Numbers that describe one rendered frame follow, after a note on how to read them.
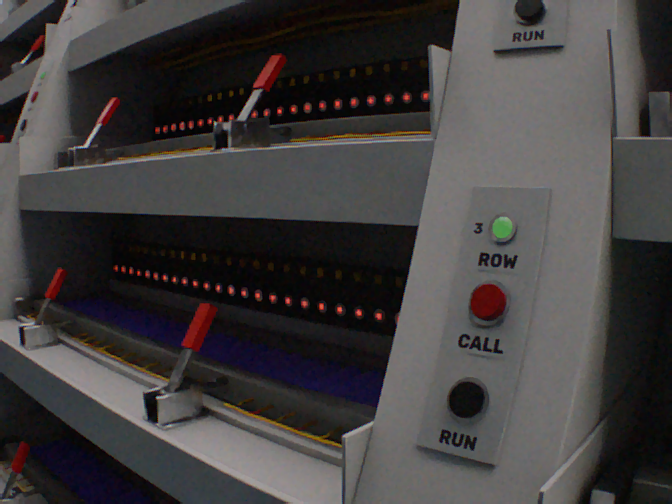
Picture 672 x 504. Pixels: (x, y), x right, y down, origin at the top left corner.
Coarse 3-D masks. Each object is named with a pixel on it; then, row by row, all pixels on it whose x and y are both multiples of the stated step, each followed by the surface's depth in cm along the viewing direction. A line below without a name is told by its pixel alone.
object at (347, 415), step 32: (64, 320) 64; (96, 320) 60; (128, 352) 54; (160, 352) 50; (256, 384) 42; (288, 384) 42; (256, 416) 40; (288, 416) 39; (320, 416) 38; (352, 416) 36
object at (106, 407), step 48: (0, 288) 68; (48, 288) 74; (96, 288) 80; (144, 288) 72; (0, 336) 61; (336, 336) 52; (384, 336) 49; (48, 384) 51; (96, 384) 47; (96, 432) 44; (144, 432) 39; (192, 432) 39; (240, 432) 39; (288, 432) 39; (192, 480) 36; (240, 480) 32; (288, 480) 32; (336, 480) 32
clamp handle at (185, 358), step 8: (200, 304) 43; (208, 304) 42; (200, 312) 42; (208, 312) 42; (200, 320) 42; (208, 320) 42; (192, 328) 42; (200, 328) 42; (208, 328) 42; (192, 336) 42; (200, 336) 42; (184, 344) 42; (192, 344) 41; (200, 344) 42; (184, 352) 42; (192, 352) 41; (184, 360) 41; (176, 368) 41; (184, 368) 41; (176, 376) 41; (168, 384) 41; (176, 384) 40; (168, 392) 40
